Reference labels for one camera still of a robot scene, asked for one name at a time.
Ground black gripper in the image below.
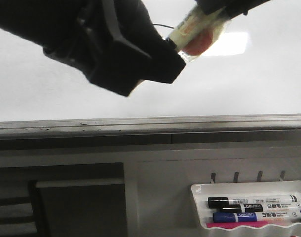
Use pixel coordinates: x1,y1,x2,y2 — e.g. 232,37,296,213
0,0,96,72

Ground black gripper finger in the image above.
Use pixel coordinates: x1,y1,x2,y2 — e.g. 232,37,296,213
196,0,269,19
77,0,186,96

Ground white whiteboard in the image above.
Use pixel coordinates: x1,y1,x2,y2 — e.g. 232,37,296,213
0,0,301,136

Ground white plastic marker tray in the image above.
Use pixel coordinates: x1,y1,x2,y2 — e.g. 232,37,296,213
191,181,301,237

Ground black capped marker top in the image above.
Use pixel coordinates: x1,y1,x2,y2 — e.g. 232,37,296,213
207,194,300,208

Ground black capped marker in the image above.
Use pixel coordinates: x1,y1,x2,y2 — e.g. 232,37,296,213
207,194,300,208
219,202,301,213

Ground pink eraser strip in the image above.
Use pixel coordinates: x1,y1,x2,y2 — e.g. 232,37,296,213
206,221,269,229

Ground black capped marker middle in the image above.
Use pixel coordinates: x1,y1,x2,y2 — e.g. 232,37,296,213
219,202,301,213

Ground blue capped marker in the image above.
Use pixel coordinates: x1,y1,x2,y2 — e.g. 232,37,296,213
213,210,301,223

